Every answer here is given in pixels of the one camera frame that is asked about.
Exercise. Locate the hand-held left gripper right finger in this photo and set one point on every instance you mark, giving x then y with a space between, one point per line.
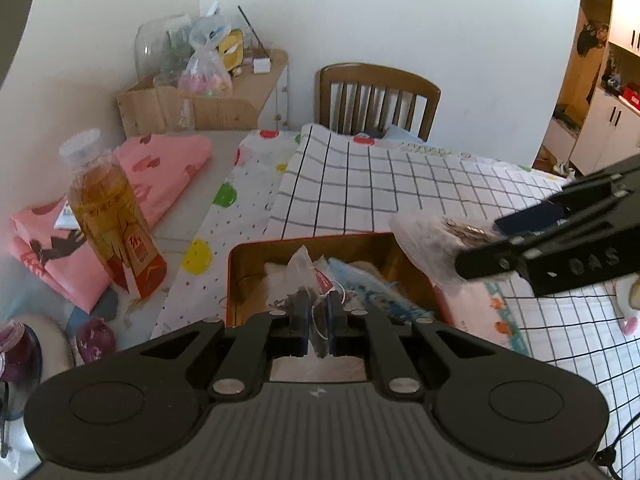
334 320

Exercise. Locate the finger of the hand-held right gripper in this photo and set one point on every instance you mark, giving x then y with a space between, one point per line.
530 217
490 260

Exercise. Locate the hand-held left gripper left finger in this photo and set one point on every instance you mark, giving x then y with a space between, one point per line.
301 320

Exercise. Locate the small clear bag red tag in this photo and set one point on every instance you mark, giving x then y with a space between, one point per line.
305 270

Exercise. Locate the clear bag with sequins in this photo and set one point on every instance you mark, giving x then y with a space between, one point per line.
425 250

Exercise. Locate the red tin box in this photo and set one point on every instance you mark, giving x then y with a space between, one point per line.
260 255

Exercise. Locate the white plush toy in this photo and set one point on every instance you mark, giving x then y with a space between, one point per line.
627 305

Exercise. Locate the colourful dotted white tablecloth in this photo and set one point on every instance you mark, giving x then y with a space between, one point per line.
225 240

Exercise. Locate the black checked white tablecloth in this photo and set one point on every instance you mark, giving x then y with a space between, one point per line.
360 195

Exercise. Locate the light blue folded cloth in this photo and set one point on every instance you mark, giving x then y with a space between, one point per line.
402 135

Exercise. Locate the red storage box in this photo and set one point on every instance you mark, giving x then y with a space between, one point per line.
631 97

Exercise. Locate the hanging dark bag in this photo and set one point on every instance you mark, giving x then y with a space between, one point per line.
587 40

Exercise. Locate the purple ball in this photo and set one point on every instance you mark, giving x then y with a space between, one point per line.
97 342

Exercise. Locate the wooden chair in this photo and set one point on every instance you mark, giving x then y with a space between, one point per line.
375 76

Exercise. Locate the pink printed cloth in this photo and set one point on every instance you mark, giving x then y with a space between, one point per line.
165 160

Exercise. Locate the wooden side cabinet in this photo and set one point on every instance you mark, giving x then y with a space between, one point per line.
277 105

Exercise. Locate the cardboard box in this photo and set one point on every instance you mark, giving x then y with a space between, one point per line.
215 115

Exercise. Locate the amber drink bottle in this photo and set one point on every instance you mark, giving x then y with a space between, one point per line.
105 200

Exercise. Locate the white bowl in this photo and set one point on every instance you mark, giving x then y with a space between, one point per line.
50 340

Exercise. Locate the white charger block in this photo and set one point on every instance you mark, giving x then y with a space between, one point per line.
261 65

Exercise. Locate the plastic bag of colourful items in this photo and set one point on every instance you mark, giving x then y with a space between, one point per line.
205 77

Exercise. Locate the purple jar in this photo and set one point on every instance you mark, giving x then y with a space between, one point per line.
17 355

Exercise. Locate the thin dark stick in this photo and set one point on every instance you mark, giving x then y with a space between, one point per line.
254 30

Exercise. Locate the blue white plastic bag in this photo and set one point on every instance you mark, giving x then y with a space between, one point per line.
210 27

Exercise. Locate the clear glass jar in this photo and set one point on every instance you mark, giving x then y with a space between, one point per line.
150 45

